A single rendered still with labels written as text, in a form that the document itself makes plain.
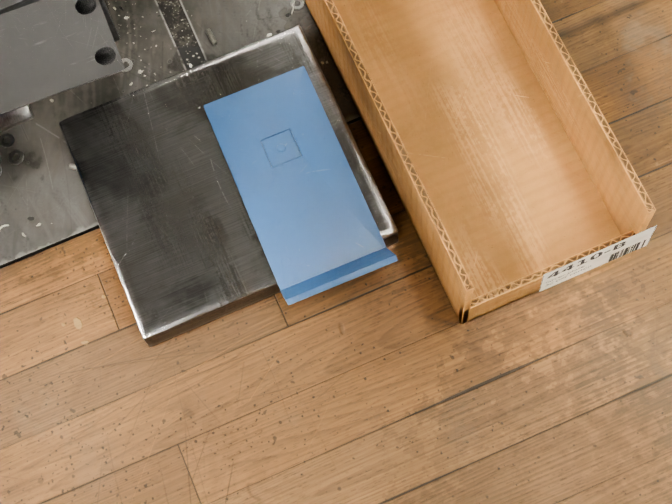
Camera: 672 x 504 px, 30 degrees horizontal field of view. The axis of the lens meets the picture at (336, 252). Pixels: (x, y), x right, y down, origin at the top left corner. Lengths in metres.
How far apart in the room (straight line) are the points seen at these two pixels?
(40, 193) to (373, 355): 0.24
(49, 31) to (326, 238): 0.24
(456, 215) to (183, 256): 0.17
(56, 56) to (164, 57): 0.26
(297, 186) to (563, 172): 0.17
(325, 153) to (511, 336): 0.16
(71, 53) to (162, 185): 0.21
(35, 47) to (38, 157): 0.25
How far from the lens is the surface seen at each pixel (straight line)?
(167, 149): 0.81
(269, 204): 0.78
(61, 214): 0.83
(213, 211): 0.79
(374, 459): 0.76
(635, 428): 0.78
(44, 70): 0.61
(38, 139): 0.86
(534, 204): 0.80
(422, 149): 0.81
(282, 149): 0.80
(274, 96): 0.81
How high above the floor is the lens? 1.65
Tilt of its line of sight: 71 degrees down
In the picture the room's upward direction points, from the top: 9 degrees counter-clockwise
